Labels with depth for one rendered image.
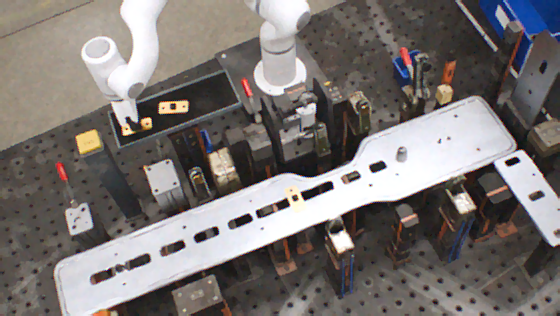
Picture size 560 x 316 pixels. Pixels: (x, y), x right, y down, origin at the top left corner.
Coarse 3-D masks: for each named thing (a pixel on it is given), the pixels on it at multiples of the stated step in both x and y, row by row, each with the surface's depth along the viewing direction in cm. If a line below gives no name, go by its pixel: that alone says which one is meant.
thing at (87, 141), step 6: (90, 132) 178; (96, 132) 178; (78, 138) 177; (84, 138) 177; (90, 138) 177; (96, 138) 176; (78, 144) 176; (84, 144) 176; (90, 144) 175; (96, 144) 175; (84, 150) 175; (90, 150) 175
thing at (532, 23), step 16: (480, 0) 205; (496, 0) 195; (512, 0) 206; (528, 0) 206; (544, 0) 197; (496, 16) 197; (512, 16) 187; (528, 16) 202; (544, 16) 200; (528, 32) 199; (528, 48) 184
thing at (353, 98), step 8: (352, 96) 187; (360, 96) 187; (352, 104) 186; (352, 112) 187; (352, 120) 191; (352, 128) 194; (352, 136) 200; (360, 136) 196; (352, 144) 203; (352, 152) 207
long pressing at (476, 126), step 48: (384, 144) 186; (432, 144) 185; (480, 144) 183; (240, 192) 181; (336, 192) 179; (384, 192) 178; (144, 240) 176; (192, 240) 175; (240, 240) 174; (96, 288) 170; (144, 288) 169
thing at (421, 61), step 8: (416, 56) 175; (424, 56) 175; (416, 64) 175; (424, 64) 173; (416, 72) 177; (424, 72) 179; (416, 80) 180; (424, 80) 181; (416, 88) 182; (424, 88) 184; (416, 96) 185; (424, 96) 186
